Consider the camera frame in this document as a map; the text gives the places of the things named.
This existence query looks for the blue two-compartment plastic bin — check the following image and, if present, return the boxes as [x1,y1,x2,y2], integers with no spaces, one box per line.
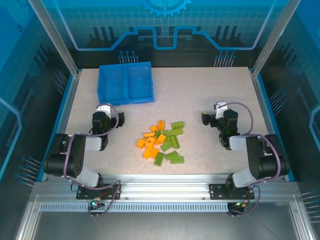
[96,61,156,106]

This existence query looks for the lit connector plug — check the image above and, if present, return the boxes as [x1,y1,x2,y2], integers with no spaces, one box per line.
[234,199,251,209]
[90,198,105,210]

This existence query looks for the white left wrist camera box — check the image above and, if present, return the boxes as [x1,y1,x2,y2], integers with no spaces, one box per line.
[96,103,113,118]

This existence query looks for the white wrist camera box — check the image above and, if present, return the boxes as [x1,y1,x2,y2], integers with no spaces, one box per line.
[214,100,229,120]
[96,103,113,118]

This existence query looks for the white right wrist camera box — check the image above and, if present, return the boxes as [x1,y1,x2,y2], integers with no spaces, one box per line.
[214,100,229,120]

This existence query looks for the aluminium table side rail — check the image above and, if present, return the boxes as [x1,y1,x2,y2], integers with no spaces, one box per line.
[42,71,82,182]
[249,71,288,182]

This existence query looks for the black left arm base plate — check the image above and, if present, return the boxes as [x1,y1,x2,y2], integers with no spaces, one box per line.
[76,183,123,200]

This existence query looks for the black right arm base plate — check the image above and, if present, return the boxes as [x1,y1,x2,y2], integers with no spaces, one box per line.
[208,183,255,200]

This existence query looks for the aluminium mounting rail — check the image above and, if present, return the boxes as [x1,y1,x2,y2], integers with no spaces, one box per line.
[32,174,301,201]

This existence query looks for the slotted grey cable duct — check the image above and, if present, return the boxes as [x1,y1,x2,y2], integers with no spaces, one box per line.
[39,202,230,213]

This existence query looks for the aluminium frame post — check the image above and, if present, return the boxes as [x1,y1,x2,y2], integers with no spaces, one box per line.
[27,0,82,77]
[251,0,303,78]

